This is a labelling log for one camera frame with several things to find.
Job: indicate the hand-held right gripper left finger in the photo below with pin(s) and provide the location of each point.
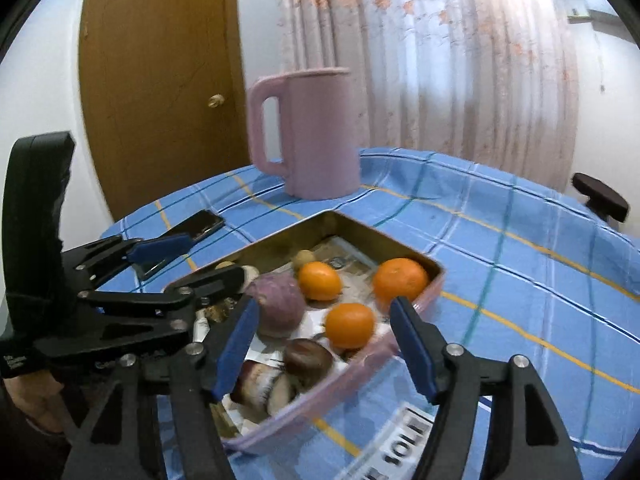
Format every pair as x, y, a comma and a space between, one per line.
235, 350

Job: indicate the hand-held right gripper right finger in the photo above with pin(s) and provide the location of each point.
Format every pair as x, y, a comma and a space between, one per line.
415, 355

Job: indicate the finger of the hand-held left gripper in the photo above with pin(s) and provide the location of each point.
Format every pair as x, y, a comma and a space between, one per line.
215, 282
160, 249

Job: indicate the tan longan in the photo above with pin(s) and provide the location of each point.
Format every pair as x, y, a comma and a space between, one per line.
302, 259
226, 264

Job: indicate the wrinkled brown passion fruit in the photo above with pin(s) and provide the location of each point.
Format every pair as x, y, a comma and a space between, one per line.
220, 311

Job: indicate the smooth purple passion fruit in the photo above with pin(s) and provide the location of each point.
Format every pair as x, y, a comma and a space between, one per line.
277, 305

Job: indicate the pink metal tin box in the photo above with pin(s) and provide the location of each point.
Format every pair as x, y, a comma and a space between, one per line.
350, 370

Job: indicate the orange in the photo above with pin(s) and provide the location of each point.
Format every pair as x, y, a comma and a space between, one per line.
320, 281
350, 326
400, 282

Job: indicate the small dark passion fruit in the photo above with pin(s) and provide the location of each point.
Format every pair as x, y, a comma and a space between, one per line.
310, 360

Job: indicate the person's left hand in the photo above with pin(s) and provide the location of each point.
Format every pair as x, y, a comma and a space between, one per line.
37, 400

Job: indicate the black smartphone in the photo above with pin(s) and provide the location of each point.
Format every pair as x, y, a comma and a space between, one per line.
205, 224

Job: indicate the picture paper leaflet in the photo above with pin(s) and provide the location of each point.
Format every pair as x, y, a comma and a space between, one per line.
350, 267

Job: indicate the blue plaid tablecloth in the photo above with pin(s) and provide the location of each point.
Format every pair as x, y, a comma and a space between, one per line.
500, 260

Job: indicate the brass door knob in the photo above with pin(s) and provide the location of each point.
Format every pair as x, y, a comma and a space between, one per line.
216, 100

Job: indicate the brown wooden door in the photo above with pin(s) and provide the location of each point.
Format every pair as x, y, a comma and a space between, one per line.
160, 85

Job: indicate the pink plastic pitcher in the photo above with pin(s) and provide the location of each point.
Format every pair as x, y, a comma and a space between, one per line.
320, 135

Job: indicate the dark round stool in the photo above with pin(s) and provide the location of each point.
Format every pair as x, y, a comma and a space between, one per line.
600, 195

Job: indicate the sheer floral curtain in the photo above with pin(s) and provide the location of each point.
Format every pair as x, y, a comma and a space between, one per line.
450, 60

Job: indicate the white wall air conditioner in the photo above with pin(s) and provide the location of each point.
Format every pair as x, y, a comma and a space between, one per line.
597, 4

